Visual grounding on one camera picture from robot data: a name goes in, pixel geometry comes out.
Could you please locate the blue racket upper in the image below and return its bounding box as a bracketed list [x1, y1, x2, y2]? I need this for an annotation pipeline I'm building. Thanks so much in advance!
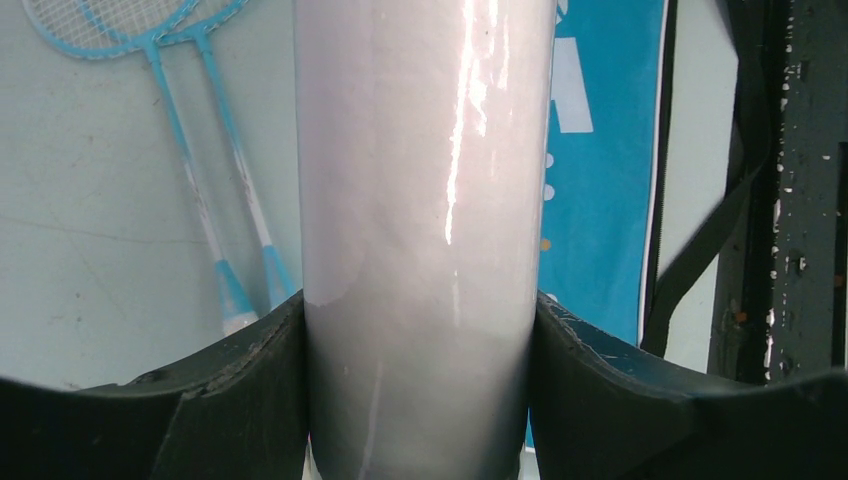
[22, 0, 258, 336]

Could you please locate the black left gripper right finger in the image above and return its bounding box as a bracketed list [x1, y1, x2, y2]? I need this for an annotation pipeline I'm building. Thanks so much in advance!
[529, 294, 847, 479]

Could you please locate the blue racket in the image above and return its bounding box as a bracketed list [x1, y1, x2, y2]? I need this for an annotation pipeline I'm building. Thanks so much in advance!
[160, 0, 295, 310]
[22, 0, 258, 336]

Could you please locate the blue racket lower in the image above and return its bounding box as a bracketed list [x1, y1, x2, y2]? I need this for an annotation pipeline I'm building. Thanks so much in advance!
[160, 0, 295, 310]

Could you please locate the white shuttlecock tube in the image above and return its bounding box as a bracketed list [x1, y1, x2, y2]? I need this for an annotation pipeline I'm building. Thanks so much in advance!
[293, 1, 556, 479]

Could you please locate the blue racket bag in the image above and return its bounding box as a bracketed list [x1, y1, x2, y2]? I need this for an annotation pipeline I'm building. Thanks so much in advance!
[538, 0, 670, 345]

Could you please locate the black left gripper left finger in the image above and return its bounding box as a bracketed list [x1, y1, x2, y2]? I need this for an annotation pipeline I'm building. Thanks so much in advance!
[1, 294, 309, 479]

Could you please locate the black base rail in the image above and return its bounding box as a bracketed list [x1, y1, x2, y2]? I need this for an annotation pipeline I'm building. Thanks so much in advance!
[707, 1, 847, 384]

